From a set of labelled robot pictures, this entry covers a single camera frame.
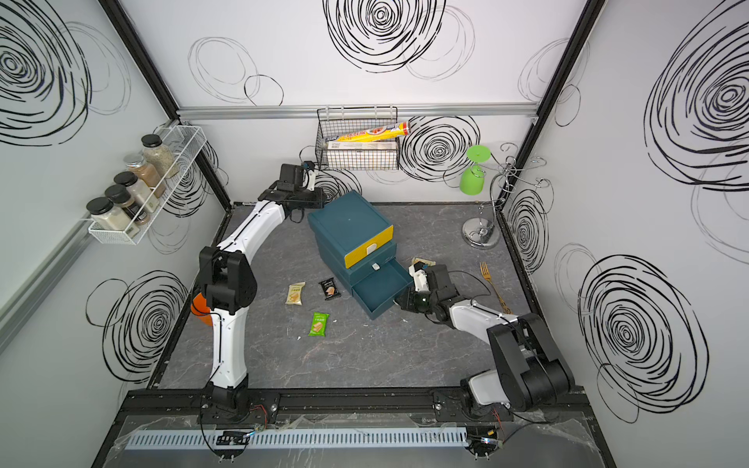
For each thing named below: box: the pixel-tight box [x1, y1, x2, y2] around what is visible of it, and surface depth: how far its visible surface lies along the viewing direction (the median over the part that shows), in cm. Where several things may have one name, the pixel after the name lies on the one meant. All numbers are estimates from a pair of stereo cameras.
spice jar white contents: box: [113, 171, 159, 214], surface depth 69 cm
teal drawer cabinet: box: [308, 190, 414, 320], surface depth 88 cm
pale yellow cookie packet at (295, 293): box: [284, 280, 307, 307], surface depth 95 cm
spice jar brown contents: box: [122, 153, 167, 198], surface depth 72 cm
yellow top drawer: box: [344, 224, 395, 270], surface depth 84 cm
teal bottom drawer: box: [351, 257, 414, 320], surface depth 91 cm
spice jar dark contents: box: [104, 184, 151, 226], surface depth 67 cm
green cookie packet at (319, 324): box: [308, 311, 331, 337], surface depth 88 cm
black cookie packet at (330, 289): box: [317, 276, 342, 301], surface depth 96 cm
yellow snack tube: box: [325, 120, 411, 144], surface depth 89 cm
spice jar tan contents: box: [140, 133, 180, 179], surface depth 77 cm
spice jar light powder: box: [85, 196, 132, 232], surface depth 63 cm
